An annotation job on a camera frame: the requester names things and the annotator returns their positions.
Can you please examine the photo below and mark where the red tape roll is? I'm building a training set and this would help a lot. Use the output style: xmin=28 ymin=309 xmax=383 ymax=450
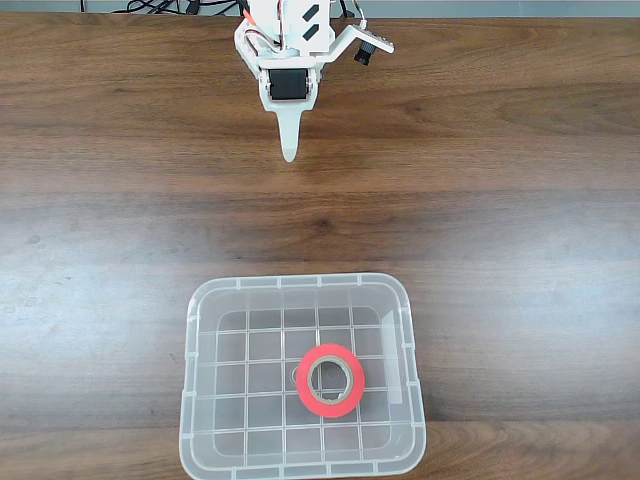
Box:
xmin=295 ymin=342 xmax=367 ymax=419

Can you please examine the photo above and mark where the clear plastic storage box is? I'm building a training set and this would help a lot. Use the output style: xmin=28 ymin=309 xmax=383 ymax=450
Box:
xmin=178 ymin=272 xmax=428 ymax=480

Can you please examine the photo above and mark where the black wrist camera white mount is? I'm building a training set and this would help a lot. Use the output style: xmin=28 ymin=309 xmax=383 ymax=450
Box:
xmin=344 ymin=22 xmax=396 ymax=68

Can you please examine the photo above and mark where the tangled black cable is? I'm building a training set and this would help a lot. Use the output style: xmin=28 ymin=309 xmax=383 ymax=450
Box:
xmin=112 ymin=0 xmax=187 ymax=16

